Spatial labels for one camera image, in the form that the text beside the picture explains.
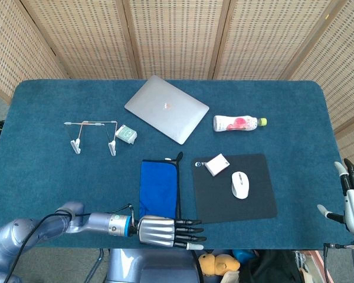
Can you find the black mouse pad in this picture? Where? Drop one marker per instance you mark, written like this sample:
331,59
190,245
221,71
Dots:
218,206

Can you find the yellow plush toy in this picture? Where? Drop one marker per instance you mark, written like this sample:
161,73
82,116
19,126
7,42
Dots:
215,262

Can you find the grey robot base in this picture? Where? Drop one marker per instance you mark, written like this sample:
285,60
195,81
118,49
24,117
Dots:
153,265

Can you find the blue object under table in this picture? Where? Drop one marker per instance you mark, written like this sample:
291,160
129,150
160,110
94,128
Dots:
242,255

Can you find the white tissue pack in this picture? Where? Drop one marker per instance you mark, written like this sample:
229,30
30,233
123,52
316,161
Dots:
216,165

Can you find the wicker folding screen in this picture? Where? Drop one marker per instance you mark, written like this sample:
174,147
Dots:
177,35

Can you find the white bottle peach label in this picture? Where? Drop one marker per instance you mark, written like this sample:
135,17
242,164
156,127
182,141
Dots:
236,123

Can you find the striped sneaker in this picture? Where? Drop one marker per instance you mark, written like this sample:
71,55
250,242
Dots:
300,261

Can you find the black bag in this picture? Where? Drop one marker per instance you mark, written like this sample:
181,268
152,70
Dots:
268,265

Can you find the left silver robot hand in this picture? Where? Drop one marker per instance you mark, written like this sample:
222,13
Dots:
156,231

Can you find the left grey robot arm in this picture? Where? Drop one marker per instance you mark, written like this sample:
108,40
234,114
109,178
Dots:
100,222

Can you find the blue cloth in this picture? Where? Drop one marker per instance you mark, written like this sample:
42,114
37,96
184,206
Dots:
159,188

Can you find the white computer mouse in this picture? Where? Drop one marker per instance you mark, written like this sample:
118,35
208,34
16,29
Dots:
239,185

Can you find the green tissue pack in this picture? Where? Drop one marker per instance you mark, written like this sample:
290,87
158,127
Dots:
125,134

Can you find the grey laptop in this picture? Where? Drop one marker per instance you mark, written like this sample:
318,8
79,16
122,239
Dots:
165,109

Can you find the teal carpet table cover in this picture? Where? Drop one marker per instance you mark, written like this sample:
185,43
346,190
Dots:
76,177

